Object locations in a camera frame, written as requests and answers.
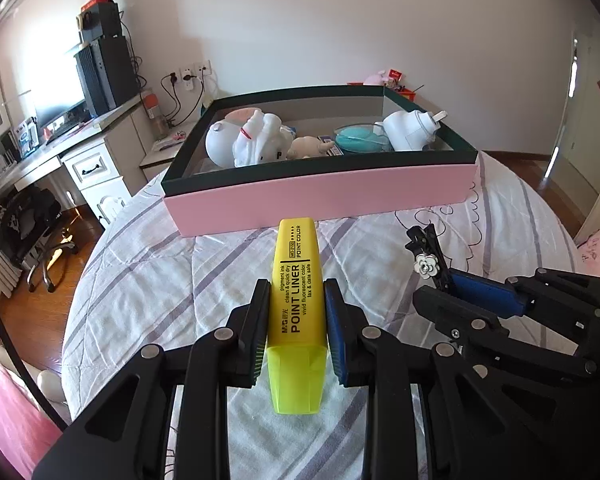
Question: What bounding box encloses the white nightstand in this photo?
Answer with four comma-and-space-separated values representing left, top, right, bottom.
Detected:
140, 130, 191, 196

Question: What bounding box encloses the black office chair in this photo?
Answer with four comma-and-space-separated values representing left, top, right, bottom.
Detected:
0, 185, 81, 293

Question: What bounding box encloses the red decorated box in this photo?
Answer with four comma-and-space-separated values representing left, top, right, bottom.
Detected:
347, 80, 421, 103

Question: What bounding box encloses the white plug adapter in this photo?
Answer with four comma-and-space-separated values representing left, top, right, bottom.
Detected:
382, 109, 451, 152

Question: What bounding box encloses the white bedpost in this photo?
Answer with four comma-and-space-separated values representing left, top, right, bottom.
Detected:
35, 367, 71, 403

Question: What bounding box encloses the white dog figurine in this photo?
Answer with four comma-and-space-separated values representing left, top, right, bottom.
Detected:
205, 108, 295, 168

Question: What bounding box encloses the black computer tower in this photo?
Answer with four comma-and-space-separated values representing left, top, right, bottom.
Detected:
74, 35, 140, 118

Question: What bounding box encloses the white desk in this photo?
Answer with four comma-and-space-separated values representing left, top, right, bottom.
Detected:
0, 95, 156, 221

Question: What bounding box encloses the blue white product box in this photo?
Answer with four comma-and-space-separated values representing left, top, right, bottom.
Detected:
12, 117, 40, 156

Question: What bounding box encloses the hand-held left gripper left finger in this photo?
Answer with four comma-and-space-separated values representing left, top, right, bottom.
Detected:
32, 279, 272, 480

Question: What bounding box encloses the teal round compact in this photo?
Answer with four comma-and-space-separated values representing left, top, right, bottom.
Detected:
334, 125, 393, 155

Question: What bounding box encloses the orange-capped bottle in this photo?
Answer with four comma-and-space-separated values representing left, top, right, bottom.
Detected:
145, 94, 167, 136

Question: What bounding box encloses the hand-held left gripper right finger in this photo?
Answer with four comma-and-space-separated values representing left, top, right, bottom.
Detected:
324, 278, 576, 480

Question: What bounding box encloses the pink box with dark rim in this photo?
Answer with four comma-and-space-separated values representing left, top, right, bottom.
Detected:
161, 85, 479, 238

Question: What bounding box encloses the yellow highlighter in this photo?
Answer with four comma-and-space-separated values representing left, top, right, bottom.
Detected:
266, 217, 328, 416

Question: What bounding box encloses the black computer monitor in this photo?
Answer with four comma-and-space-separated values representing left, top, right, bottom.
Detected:
30, 87, 88, 133

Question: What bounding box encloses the black flower hair clip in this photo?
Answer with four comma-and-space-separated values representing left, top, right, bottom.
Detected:
404, 224, 453, 291

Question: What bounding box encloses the pink bed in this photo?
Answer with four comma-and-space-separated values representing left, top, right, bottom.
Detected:
0, 330, 63, 480

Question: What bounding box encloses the white door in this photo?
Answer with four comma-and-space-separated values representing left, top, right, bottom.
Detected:
545, 30, 600, 196

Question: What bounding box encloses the black power cable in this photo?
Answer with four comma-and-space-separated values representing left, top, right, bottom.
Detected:
160, 75, 206, 127

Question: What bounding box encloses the black speaker box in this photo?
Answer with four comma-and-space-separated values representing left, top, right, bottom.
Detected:
77, 2, 123, 43

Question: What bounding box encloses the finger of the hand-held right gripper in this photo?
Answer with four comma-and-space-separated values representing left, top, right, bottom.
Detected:
413, 287, 599, 422
449, 267, 600, 327

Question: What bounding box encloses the small beige doll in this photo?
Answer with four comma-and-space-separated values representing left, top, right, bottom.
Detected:
287, 135, 336, 160

